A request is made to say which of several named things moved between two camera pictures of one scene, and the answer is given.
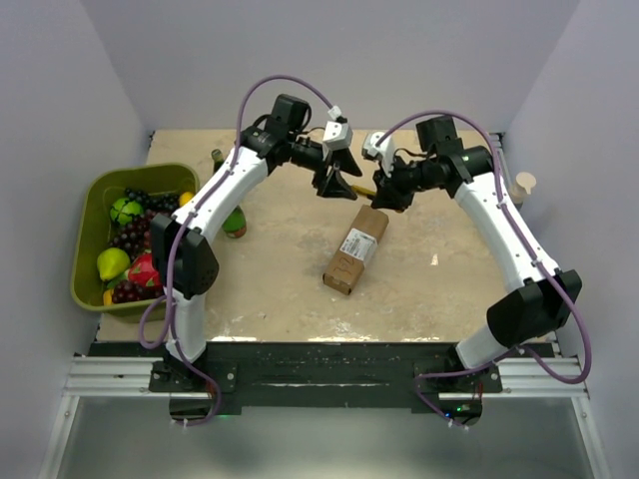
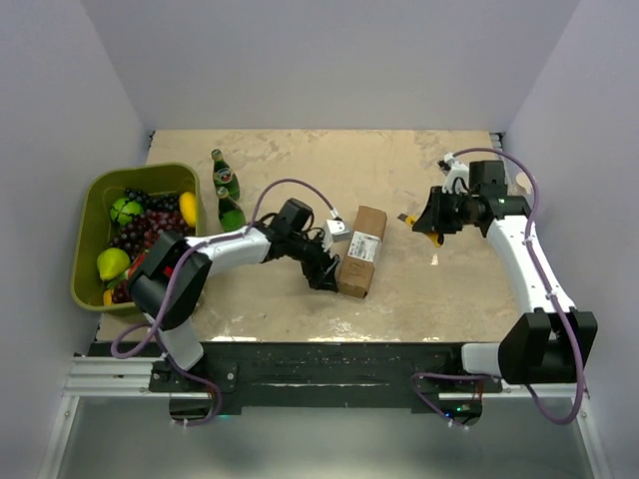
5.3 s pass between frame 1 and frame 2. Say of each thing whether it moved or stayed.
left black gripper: moved
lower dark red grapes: stayed
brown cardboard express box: moved
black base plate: stayed
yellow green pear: stayed
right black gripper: moved
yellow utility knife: moved
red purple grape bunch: stayed
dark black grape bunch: stayed
